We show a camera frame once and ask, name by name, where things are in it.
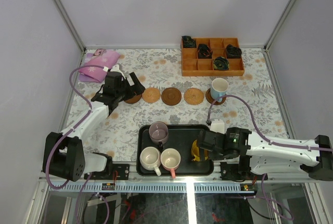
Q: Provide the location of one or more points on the black serving tray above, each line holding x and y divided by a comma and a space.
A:
180, 138

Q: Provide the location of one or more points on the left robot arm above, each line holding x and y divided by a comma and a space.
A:
64, 155

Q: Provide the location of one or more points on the woven rattan coaster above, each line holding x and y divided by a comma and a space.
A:
151, 95
193, 96

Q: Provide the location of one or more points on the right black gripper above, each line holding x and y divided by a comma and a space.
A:
218, 157

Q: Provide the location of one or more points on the purple mug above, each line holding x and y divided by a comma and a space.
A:
159, 134

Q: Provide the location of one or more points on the blue mug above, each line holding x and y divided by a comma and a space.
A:
218, 88

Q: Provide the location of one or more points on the yellow mug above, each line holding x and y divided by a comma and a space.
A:
198, 154

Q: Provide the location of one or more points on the dark brown wooden coaster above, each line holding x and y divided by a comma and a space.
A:
134, 99
210, 99
171, 96

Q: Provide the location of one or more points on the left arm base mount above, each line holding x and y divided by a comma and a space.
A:
117, 172

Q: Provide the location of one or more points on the orange compartment organizer box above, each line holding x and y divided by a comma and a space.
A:
193, 65

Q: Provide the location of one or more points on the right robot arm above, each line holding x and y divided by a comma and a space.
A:
270, 155

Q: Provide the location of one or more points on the cream white mug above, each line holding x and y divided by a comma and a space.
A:
150, 159

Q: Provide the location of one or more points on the pink mug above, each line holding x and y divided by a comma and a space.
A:
170, 160

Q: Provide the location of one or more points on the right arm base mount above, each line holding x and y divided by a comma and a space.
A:
238, 172

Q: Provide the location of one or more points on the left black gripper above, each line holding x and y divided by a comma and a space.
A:
127, 90

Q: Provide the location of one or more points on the pink folded cloth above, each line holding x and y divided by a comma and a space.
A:
101, 57

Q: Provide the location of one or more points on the rolled dark sock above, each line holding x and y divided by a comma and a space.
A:
220, 63
204, 52
188, 42
233, 52

